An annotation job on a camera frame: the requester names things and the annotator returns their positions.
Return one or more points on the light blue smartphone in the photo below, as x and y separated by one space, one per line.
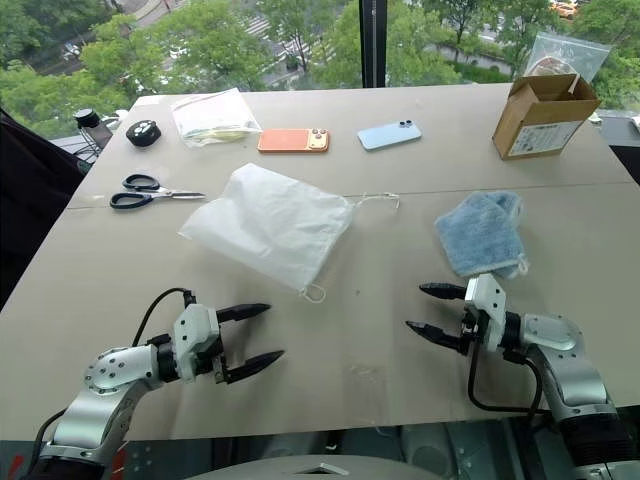
385 136

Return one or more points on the clear bag with papers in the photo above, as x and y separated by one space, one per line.
215 117

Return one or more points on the dark cloth-covered shape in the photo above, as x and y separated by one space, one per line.
35 200

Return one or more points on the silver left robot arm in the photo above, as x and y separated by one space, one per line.
105 380

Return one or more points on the grey rounded shape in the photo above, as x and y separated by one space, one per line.
260 467

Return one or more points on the black round puck device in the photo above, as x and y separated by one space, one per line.
142 134

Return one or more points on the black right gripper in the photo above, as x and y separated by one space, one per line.
471 330

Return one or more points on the clear zip plastic bag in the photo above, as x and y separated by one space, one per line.
575 52

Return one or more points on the blue cloth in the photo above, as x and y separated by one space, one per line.
475 230

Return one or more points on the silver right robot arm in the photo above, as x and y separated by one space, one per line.
575 380

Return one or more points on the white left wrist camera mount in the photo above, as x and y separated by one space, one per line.
192 330

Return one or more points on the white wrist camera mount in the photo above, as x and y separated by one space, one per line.
487 300
192 330

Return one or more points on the open cardboard box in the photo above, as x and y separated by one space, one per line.
540 130

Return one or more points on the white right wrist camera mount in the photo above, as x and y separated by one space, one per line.
487 300

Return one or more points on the dark window frame post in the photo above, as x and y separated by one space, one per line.
375 45

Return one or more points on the orange smartphone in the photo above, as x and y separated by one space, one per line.
287 141

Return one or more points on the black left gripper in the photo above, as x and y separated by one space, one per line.
223 345

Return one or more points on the black round gadget on stand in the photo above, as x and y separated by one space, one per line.
86 118

